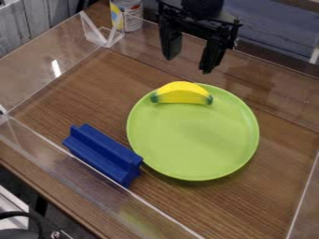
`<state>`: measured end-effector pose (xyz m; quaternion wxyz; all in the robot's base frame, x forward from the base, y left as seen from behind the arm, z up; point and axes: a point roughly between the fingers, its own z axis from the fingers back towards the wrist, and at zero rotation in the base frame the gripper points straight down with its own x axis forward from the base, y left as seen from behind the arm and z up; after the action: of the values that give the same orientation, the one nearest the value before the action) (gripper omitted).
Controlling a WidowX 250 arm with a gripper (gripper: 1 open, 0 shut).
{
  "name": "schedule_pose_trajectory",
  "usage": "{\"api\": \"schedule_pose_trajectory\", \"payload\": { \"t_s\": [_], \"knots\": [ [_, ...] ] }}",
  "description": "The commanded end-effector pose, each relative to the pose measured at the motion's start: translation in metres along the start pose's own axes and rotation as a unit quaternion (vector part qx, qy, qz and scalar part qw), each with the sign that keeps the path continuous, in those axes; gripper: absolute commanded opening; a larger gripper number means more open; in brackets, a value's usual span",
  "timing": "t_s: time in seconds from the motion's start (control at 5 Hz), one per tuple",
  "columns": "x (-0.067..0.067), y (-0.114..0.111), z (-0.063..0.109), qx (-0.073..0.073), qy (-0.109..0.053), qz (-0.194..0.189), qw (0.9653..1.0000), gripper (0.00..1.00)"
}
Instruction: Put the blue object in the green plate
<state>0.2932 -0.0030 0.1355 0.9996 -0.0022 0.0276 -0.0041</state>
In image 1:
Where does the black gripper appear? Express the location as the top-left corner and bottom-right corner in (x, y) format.
(158, 0), (241, 74)

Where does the blue plastic block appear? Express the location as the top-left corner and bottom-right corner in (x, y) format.
(62, 124), (142, 188)

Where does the green round plate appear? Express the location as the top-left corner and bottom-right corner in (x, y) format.
(125, 84), (260, 182)

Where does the yellow toy banana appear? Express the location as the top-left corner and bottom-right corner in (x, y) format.
(149, 81), (213, 105)

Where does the white labelled can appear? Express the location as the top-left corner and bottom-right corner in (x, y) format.
(109, 0), (142, 32)

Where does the clear acrylic enclosure wall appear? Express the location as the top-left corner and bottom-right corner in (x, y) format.
(0, 113), (204, 239)

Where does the black cable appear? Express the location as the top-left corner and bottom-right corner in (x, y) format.
(0, 210), (45, 239)

